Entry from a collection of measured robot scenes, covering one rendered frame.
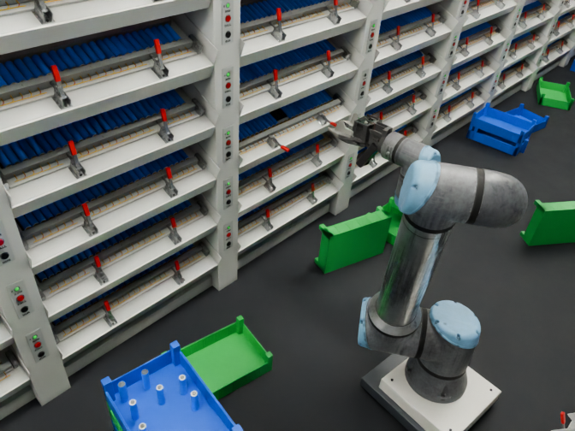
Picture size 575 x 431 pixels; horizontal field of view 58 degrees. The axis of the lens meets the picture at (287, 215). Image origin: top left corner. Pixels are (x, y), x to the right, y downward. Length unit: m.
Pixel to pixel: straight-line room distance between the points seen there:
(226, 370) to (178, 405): 0.46
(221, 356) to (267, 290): 0.35
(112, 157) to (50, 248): 0.29
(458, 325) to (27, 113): 1.22
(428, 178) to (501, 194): 0.14
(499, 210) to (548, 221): 1.43
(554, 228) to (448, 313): 1.10
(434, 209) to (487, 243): 1.43
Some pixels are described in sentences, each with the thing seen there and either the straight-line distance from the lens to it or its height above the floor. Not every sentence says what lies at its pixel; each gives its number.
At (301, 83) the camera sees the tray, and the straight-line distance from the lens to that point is 1.86.
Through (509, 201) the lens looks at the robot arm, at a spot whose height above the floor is 0.90.
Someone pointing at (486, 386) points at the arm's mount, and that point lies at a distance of 1.82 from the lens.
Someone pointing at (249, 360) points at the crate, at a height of 0.00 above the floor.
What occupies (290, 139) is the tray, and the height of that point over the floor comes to 0.53.
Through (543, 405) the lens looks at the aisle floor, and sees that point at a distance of 2.00.
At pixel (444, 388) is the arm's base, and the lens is 1.70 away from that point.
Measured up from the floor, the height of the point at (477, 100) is 0.15.
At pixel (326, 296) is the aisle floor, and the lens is 2.04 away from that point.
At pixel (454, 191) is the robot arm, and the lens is 1.07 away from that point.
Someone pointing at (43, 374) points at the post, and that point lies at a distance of 1.74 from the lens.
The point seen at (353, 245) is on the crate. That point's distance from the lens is 2.11.
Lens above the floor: 1.49
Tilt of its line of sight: 39 degrees down
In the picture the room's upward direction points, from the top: 5 degrees clockwise
